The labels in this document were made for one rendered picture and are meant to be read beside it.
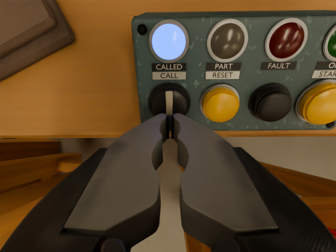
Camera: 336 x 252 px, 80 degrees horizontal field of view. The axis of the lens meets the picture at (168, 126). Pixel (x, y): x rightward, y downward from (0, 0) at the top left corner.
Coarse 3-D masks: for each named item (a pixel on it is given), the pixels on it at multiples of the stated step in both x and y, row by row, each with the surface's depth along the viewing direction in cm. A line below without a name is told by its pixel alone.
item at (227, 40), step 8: (224, 24) 12; (232, 24) 12; (216, 32) 12; (224, 32) 12; (232, 32) 12; (240, 32) 12; (216, 40) 12; (224, 40) 12; (232, 40) 12; (240, 40) 12; (216, 48) 12; (224, 48) 12; (232, 48) 12; (240, 48) 12; (224, 56) 12; (232, 56) 12
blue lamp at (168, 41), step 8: (168, 24) 12; (160, 32) 12; (168, 32) 12; (176, 32) 12; (152, 40) 12; (160, 40) 12; (168, 40) 12; (176, 40) 12; (184, 40) 12; (160, 48) 12; (168, 48) 12; (176, 48) 12; (160, 56) 12; (168, 56) 12; (176, 56) 12
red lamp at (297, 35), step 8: (288, 24) 12; (296, 24) 12; (280, 32) 12; (288, 32) 12; (296, 32) 12; (272, 40) 12; (280, 40) 12; (288, 40) 12; (296, 40) 12; (272, 48) 12; (280, 48) 12; (288, 48) 12; (296, 48) 12; (280, 56) 12; (288, 56) 12
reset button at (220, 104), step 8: (216, 88) 13; (224, 88) 13; (208, 96) 13; (216, 96) 13; (224, 96) 13; (232, 96) 13; (208, 104) 13; (216, 104) 13; (224, 104) 13; (232, 104) 13; (208, 112) 14; (216, 112) 13; (224, 112) 13; (232, 112) 13; (216, 120) 14; (224, 120) 14
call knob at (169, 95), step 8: (160, 88) 13; (168, 88) 13; (176, 88) 13; (152, 96) 14; (160, 96) 13; (168, 96) 13; (176, 96) 13; (184, 96) 14; (152, 104) 14; (160, 104) 14; (168, 104) 14; (176, 104) 14; (184, 104) 14; (160, 112) 14; (168, 112) 14; (176, 112) 14; (184, 112) 14
